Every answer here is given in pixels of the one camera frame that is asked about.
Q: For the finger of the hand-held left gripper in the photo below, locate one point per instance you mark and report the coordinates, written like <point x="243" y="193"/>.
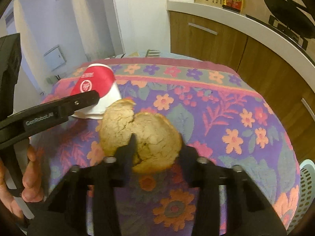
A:
<point x="81" y="102"/>

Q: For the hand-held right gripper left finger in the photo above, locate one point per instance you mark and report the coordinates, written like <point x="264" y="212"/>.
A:
<point x="128" y="152"/>

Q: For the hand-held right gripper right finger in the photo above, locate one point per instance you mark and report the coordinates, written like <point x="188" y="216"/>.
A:
<point x="189" y="157"/>

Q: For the red paper cup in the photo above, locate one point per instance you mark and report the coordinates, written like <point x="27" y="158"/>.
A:
<point x="96" y="78"/>

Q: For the round tan flatbread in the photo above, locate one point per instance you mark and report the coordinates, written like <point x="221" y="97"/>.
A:
<point x="152" y="137"/>

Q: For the light blue plastic basket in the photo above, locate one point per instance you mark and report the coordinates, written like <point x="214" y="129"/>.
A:
<point x="307" y="189"/>

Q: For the person's left hand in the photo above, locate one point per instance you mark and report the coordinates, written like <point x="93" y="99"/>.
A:
<point x="32" y="177"/>

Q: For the floral tablecloth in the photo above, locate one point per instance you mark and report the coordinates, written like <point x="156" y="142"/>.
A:
<point x="221" y="103"/>

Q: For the wooden kitchen cabinet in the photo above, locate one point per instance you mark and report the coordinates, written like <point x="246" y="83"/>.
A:
<point x="258" y="59"/>

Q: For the white kitchen counter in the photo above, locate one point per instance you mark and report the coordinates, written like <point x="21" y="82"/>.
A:
<point x="221" y="12"/>

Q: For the black gas stove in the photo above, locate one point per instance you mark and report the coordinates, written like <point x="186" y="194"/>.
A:
<point x="288" y="29"/>

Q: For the black wok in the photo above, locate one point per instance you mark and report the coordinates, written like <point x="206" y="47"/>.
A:
<point x="283" y="9"/>

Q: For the white wall box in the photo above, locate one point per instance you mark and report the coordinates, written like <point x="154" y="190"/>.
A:
<point x="55" y="57"/>

